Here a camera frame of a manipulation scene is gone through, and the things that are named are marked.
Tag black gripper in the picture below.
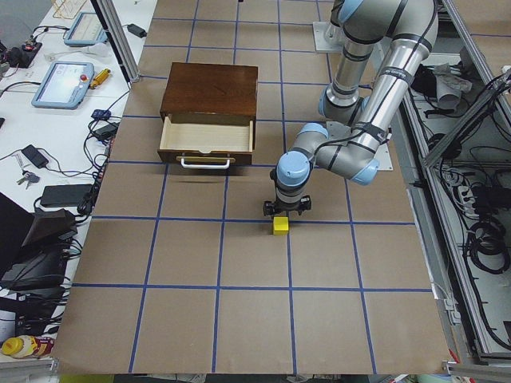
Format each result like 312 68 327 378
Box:
263 195 311 216

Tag yellow cube block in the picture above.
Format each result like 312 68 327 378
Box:
272 216 289 235

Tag light wooden drawer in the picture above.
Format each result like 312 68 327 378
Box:
158 113 255 169

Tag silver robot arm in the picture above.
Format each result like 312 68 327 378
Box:
263 0 438 216

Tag dark wooden drawer cabinet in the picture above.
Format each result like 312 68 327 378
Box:
160 62 259 118

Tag black cloth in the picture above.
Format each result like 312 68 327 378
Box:
411 65 437 98

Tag yellow black hand tool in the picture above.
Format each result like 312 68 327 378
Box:
89 68 111 89

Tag black power adapter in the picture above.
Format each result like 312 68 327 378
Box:
40 184 93 207

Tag grey cloth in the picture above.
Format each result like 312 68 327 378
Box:
433 63 473 109

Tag near teach pendant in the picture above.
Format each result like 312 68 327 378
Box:
31 61 94 109

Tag teach pendant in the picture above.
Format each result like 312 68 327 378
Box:
63 12 107 47
31 61 94 109

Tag keys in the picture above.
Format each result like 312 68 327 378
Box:
17 170 40 188

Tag black smartphone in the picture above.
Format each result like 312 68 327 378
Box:
22 144 49 168

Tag far teach pendant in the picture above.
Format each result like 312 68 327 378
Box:
63 12 107 47

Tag yellow cap bottle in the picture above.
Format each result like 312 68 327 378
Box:
1 335 55 359

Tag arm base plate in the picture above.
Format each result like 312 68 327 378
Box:
326 121 394 172
312 22 344 53

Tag aluminium frame post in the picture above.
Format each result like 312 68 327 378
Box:
90 0 140 84

